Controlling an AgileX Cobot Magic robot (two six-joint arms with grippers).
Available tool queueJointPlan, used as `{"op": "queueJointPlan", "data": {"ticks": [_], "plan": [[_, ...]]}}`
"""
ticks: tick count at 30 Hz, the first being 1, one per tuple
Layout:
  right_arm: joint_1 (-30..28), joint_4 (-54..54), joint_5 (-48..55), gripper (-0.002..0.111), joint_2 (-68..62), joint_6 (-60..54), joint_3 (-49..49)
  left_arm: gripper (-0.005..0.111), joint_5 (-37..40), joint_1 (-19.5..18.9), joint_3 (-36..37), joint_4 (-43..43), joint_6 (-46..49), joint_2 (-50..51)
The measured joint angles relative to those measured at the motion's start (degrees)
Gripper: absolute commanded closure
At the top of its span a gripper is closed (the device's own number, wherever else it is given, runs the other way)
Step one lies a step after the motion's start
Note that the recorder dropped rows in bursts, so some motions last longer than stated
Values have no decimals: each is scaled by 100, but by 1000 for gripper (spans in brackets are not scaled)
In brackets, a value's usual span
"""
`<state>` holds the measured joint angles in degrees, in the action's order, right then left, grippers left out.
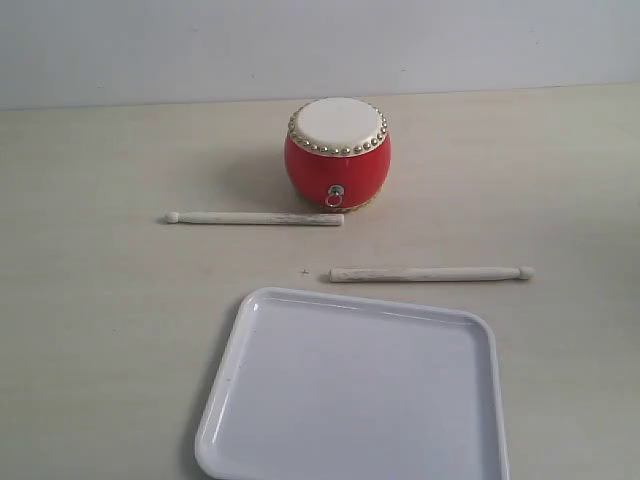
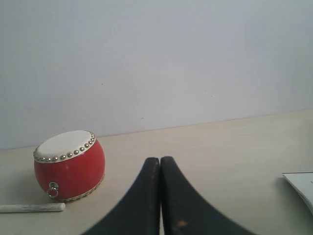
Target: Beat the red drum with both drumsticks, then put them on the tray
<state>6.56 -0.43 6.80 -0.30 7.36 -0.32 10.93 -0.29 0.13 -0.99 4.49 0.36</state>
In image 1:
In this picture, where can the small red drum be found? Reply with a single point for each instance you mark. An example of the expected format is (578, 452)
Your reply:
(337, 152)

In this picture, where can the white plastic tray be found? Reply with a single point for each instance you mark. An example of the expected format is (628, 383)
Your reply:
(320, 386)

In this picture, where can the white drumstick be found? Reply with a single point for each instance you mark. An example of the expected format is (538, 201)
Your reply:
(440, 274)
(254, 218)

